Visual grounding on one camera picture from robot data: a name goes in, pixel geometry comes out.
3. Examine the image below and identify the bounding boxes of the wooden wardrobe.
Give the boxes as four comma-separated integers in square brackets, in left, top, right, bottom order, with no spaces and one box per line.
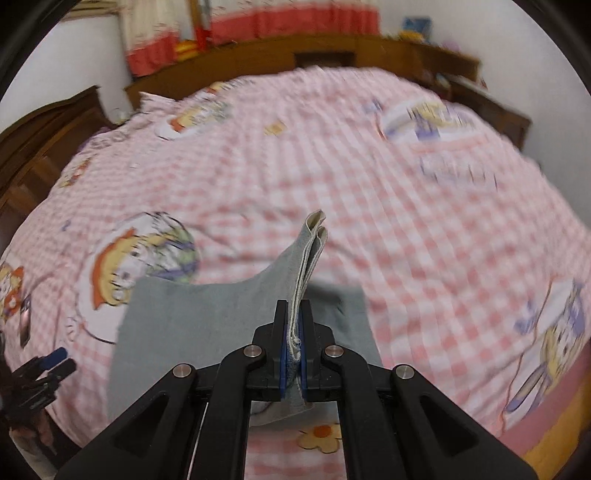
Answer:
[0,85,118,234]

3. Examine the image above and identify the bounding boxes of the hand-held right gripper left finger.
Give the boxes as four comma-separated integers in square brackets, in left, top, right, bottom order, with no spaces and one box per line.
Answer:
[54,299,293,480]

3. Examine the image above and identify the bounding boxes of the pink checked cartoon blanket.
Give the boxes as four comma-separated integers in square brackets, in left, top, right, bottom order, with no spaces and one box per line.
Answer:
[0,66,591,480]

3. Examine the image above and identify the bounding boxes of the wooden headboard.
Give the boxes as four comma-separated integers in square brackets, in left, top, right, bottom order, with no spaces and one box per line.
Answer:
[124,34,533,151]

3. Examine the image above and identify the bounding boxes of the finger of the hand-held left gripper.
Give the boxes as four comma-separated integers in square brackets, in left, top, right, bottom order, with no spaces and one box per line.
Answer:
[38,346,70,371]
[44,359,78,386]

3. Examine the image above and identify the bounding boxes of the person's left hand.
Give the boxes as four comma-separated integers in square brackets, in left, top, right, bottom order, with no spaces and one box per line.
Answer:
[10,408,57,459]

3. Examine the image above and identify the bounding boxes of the blue book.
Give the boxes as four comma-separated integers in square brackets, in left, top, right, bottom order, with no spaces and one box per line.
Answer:
[401,16,434,41]

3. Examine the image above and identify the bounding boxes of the grey pants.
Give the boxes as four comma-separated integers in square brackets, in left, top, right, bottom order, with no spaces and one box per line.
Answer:
[107,209,385,428]

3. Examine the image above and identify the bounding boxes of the red upright object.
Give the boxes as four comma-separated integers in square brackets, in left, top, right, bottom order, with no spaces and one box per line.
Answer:
[193,0,212,52]

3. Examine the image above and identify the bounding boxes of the white and red curtain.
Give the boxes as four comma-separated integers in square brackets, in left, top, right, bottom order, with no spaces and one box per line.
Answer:
[210,0,380,48]
[117,0,195,78]

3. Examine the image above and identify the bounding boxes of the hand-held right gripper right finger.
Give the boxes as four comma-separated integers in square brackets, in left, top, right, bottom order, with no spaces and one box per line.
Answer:
[298,299,539,480]

